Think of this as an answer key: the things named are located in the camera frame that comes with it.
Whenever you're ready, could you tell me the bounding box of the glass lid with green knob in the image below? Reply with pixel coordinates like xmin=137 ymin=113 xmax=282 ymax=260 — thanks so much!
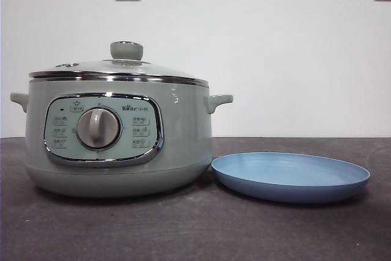
xmin=29 ymin=40 xmax=211 ymax=85

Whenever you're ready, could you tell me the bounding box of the pale green electric steamer pot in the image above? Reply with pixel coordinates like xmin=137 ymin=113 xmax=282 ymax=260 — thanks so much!
xmin=10 ymin=74 xmax=235 ymax=198

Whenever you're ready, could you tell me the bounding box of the blue round plate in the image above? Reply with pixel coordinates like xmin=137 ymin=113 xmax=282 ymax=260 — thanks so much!
xmin=211 ymin=152 xmax=372 ymax=204

